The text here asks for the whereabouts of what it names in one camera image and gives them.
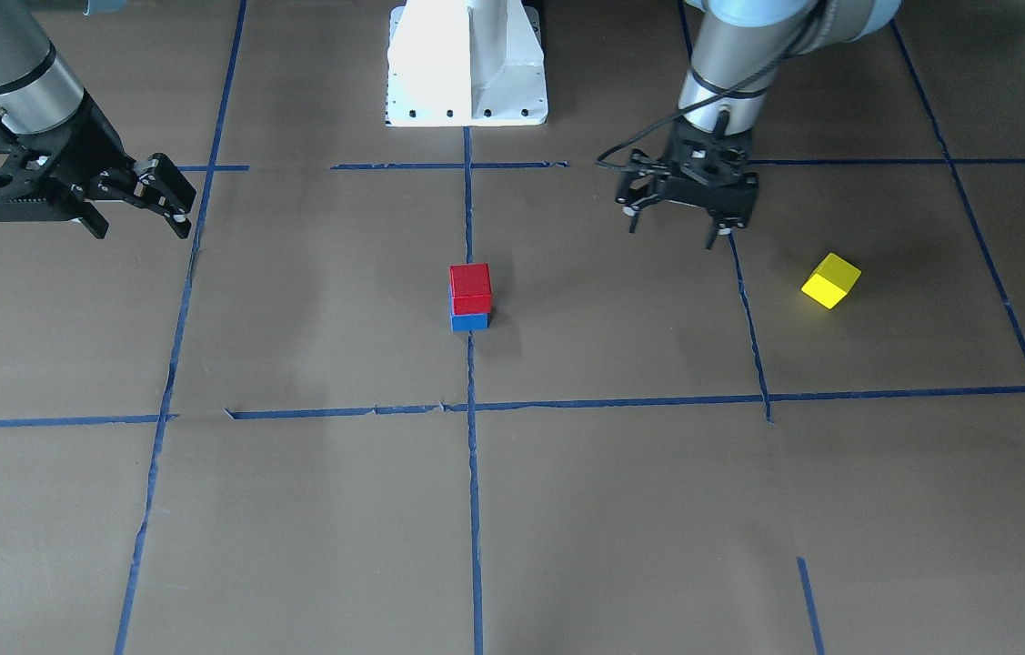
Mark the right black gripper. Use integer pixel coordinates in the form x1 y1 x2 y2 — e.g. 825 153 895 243
0 91 198 240

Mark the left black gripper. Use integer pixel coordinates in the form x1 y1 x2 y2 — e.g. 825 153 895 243
616 115 760 250

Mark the yellow wooden cube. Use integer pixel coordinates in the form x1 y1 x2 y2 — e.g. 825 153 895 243
800 252 862 310

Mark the red wooden cube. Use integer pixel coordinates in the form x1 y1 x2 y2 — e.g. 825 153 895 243
448 264 494 316

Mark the blue wooden cube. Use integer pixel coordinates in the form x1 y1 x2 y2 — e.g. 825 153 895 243
448 290 494 332

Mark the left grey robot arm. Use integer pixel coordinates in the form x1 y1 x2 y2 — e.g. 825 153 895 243
597 1 900 247

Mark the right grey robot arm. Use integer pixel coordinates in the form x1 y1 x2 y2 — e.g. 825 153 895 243
0 1 196 239

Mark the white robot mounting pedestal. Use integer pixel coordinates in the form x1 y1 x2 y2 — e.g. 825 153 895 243
385 1 549 128

